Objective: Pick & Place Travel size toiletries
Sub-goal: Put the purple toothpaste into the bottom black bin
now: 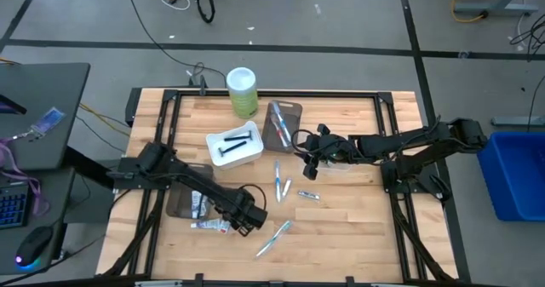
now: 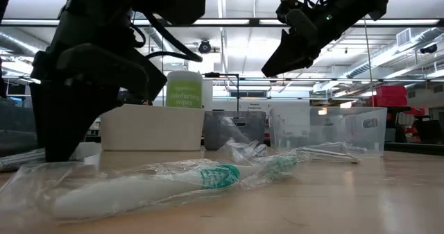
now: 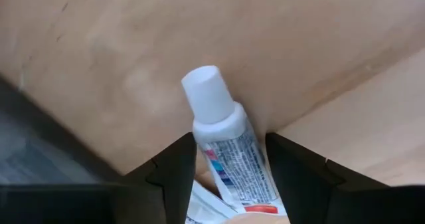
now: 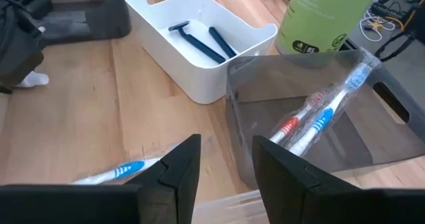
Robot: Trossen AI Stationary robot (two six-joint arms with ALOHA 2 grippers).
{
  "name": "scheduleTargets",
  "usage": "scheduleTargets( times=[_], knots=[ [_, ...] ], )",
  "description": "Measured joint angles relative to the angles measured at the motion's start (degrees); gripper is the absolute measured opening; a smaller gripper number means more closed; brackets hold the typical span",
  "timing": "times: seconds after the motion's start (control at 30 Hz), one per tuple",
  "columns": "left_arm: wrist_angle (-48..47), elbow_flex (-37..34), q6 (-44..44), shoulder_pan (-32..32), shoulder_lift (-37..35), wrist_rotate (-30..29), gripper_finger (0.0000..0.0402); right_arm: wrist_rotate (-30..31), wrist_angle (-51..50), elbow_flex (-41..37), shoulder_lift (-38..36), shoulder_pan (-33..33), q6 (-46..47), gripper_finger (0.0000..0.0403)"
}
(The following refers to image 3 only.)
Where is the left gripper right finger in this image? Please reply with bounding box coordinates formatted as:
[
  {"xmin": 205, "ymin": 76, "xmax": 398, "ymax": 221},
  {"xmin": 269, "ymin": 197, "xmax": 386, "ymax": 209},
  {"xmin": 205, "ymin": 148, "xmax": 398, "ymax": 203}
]
[{"xmin": 265, "ymin": 132, "xmax": 389, "ymax": 224}]

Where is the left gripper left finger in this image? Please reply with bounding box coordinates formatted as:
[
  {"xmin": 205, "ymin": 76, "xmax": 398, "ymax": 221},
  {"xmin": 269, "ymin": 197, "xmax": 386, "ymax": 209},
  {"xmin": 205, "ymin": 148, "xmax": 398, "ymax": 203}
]
[{"xmin": 121, "ymin": 133, "xmax": 198, "ymax": 224}]

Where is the small white toothpaste tube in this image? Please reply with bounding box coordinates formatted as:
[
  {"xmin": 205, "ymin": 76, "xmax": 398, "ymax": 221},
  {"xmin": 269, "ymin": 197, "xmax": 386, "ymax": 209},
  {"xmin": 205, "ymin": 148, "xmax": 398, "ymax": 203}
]
[
  {"xmin": 185, "ymin": 179, "xmax": 238, "ymax": 224},
  {"xmin": 181, "ymin": 65, "xmax": 288, "ymax": 217}
]

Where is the smoky grey plastic bin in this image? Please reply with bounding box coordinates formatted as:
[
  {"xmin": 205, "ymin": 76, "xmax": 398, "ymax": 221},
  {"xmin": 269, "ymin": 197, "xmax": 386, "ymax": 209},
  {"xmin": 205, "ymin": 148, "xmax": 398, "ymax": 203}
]
[{"xmin": 0, "ymin": 74, "xmax": 124, "ymax": 185}]

